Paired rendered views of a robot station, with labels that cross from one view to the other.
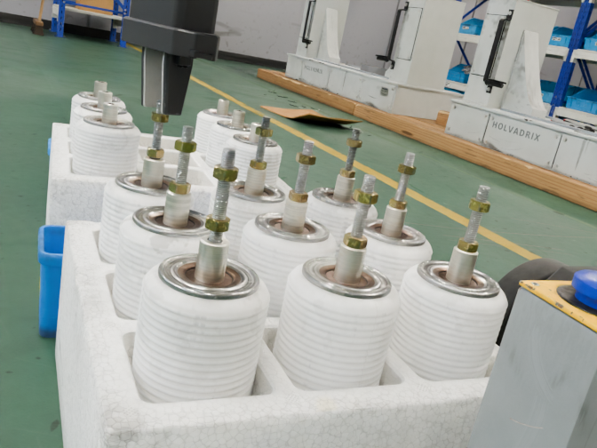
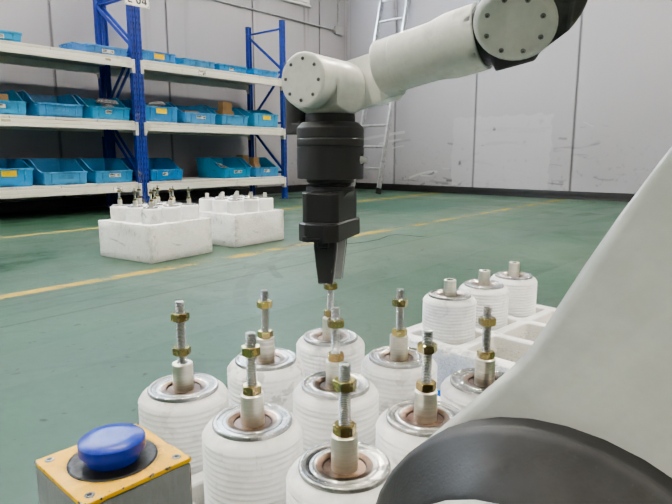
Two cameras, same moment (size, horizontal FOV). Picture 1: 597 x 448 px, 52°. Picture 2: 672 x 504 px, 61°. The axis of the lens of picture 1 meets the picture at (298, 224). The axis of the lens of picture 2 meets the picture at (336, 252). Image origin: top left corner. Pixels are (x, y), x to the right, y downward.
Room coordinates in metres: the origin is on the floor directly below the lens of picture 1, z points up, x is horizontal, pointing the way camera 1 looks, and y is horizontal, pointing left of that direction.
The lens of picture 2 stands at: (0.37, -0.55, 0.50)
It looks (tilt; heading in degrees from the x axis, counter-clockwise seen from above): 10 degrees down; 69
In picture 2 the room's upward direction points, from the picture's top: straight up
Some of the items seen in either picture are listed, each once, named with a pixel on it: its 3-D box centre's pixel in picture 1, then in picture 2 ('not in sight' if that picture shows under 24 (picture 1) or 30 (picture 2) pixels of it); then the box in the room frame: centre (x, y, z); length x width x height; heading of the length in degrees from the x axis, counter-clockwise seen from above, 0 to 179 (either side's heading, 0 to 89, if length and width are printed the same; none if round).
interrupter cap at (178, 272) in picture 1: (209, 276); (183, 387); (0.42, 0.06, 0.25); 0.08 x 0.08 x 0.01
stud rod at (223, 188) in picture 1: (221, 200); (181, 335); (0.42, 0.06, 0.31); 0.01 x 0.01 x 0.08
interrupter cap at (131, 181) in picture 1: (151, 184); (330, 337); (0.63, 0.16, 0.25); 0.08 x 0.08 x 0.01
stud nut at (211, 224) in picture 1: (218, 222); (181, 350); (0.42, 0.06, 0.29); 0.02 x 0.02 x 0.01; 4
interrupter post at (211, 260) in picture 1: (211, 260); (183, 376); (0.42, 0.06, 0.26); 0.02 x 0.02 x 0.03
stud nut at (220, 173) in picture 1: (226, 172); (180, 316); (0.42, 0.06, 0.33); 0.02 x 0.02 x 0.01; 4
